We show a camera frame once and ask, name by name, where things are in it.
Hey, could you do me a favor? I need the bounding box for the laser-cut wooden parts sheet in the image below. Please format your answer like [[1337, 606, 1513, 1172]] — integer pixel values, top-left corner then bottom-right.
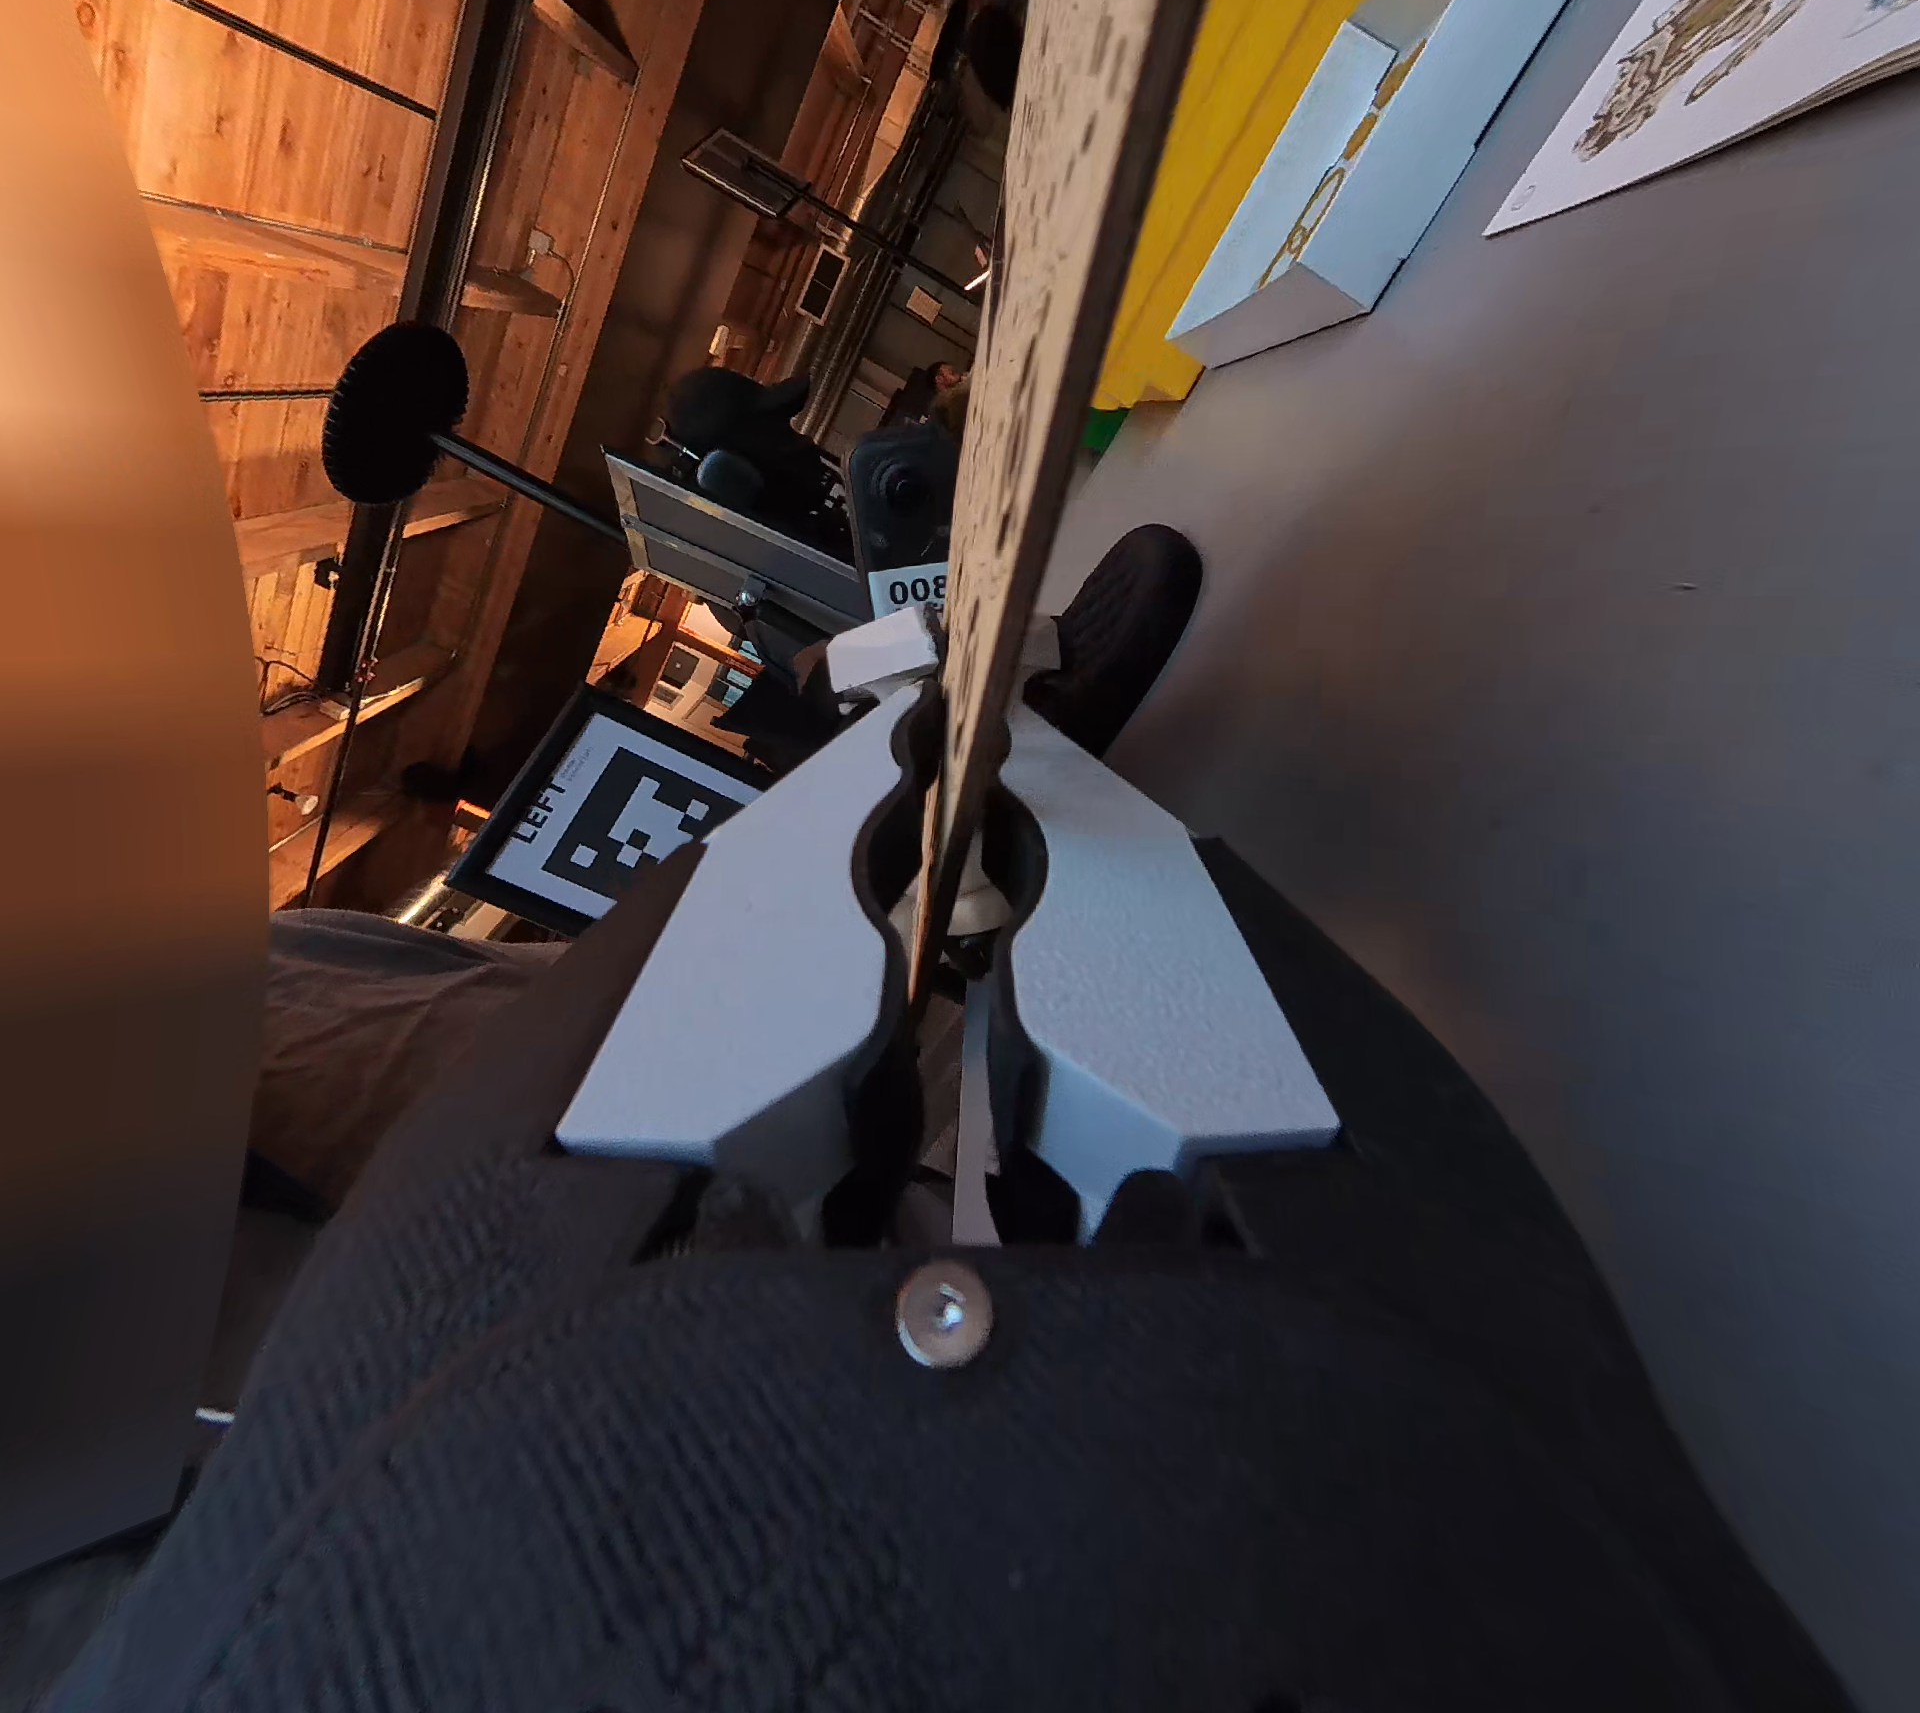
[[906, 0, 1266, 1011]]

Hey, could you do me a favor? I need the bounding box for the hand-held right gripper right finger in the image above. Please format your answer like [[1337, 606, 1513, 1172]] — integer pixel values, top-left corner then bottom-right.
[[981, 722, 1343, 1246]]

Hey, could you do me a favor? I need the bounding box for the black office chair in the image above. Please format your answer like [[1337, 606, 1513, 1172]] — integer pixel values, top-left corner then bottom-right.
[[663, 367, 841, 514]]

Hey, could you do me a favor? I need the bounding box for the printed instruction booklet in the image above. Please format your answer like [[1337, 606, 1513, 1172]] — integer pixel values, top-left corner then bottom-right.
[[1482, 0, 1920, 240]]

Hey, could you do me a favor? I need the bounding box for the black lamp with flat head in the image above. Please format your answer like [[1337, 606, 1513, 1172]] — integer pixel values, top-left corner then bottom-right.
[[682, 126, 992, 291]]

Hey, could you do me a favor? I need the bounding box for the framed marker sign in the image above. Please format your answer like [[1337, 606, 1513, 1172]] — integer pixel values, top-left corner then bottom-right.
[[446, 684, 774, 935]]

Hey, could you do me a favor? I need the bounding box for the yellow plastic bin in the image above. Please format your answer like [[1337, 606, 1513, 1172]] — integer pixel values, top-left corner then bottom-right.
[[1092, 0, 1480, 410]]

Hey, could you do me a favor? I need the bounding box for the black round disc with pole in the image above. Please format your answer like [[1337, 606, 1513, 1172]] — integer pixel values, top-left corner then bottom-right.
[[318, 321, 629, 542]]

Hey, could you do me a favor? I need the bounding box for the white cardboard box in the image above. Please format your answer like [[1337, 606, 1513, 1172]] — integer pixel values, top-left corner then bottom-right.
[[1166, 0, 1704, 372]]

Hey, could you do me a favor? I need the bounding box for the grey rectangular panel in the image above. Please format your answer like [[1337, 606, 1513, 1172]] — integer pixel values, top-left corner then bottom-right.
[[601, 449, 872, 634]]

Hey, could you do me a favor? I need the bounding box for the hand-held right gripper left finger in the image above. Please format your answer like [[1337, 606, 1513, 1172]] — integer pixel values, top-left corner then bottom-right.
[[554, 684, 950, 1246]]

